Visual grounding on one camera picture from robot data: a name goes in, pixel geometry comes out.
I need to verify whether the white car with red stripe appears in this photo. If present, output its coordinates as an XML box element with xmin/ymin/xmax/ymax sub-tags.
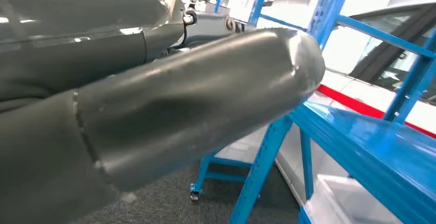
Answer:
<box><xmin>214</xmin><ymin>0</ymin><xmax>436</xmax><ymax>206</ymax></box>

